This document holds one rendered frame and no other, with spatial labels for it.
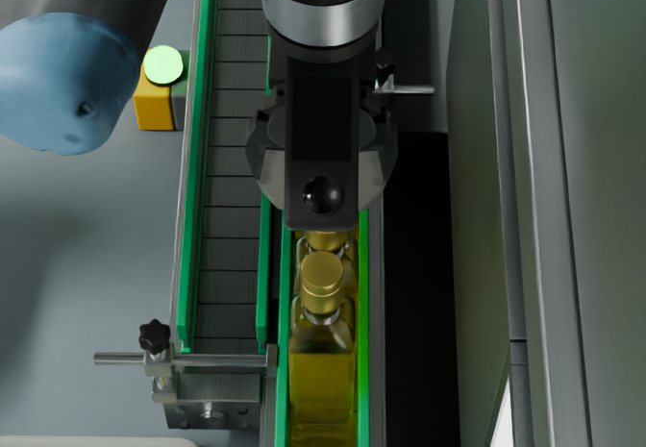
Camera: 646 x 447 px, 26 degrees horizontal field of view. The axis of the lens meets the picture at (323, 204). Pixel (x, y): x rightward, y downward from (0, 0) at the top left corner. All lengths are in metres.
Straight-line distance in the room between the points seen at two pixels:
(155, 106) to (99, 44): 0.93
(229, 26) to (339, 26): 0.78
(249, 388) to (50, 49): 0.71
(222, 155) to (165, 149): 0.18
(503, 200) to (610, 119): 0.23
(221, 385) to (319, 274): 0.29
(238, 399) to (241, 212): 0.21
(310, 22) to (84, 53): 0.17
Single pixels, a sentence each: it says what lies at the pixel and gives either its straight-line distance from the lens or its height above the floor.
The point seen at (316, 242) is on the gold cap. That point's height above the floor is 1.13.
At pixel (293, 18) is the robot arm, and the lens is 0.83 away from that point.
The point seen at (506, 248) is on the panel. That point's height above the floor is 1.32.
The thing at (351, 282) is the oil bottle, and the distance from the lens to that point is 1.19.
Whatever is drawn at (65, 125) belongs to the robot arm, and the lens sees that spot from 0.72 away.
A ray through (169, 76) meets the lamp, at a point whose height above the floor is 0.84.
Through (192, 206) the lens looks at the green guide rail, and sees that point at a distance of 1.37.
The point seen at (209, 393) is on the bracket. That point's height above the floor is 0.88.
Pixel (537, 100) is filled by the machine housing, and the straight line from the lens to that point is 0.91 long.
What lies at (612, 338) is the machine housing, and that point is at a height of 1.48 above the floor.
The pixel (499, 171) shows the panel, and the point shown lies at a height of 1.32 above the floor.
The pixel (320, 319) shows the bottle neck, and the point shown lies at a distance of 1.14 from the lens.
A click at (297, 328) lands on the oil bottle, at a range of 1.16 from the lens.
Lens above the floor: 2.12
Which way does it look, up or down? 58 degrees down
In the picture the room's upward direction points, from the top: straight up
